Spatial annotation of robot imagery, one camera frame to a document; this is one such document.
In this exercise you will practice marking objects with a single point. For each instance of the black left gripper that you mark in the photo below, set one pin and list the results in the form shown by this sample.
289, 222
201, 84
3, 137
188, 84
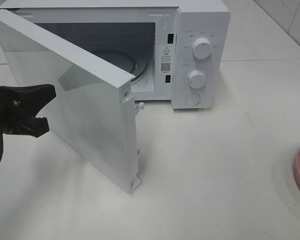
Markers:
30, 100

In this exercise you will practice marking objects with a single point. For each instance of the white microwave door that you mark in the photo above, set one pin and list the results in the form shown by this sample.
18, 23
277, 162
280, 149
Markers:
94, 110

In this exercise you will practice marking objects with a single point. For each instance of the round white door button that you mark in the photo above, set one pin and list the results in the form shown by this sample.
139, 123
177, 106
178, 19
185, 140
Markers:
193, 99

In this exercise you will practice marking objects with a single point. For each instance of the white timer knob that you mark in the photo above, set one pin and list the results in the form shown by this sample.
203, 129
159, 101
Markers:
197, 79

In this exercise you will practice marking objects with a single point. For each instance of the glass microwave turntable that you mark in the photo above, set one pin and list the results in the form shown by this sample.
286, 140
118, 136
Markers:
123, 55

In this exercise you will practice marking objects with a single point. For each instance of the white warning label sticker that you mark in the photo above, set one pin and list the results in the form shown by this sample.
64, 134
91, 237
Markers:
166, 58

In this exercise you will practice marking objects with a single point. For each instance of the white microwave oven body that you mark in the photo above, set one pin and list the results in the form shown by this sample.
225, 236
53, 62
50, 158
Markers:
146, 24

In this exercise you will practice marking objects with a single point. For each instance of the upper white power knob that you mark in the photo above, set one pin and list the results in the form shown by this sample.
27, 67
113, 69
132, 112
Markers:
202, 47

